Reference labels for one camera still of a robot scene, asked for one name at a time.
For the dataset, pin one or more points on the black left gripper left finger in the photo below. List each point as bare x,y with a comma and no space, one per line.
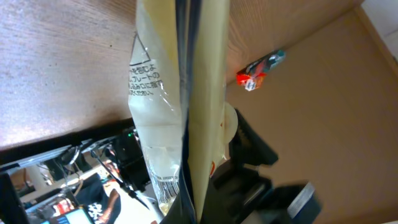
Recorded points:
182,210

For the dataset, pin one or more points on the red snack bag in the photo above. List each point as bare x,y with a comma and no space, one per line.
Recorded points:
252,76

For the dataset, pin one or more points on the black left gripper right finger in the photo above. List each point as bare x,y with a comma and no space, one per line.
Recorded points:
214,211

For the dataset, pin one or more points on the blue mouthwash bottle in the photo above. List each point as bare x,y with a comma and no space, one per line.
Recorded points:
276,58

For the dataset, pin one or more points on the yellow chip bag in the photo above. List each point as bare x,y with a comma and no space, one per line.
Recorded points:
177,95

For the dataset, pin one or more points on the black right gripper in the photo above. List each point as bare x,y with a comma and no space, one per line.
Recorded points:
248,197

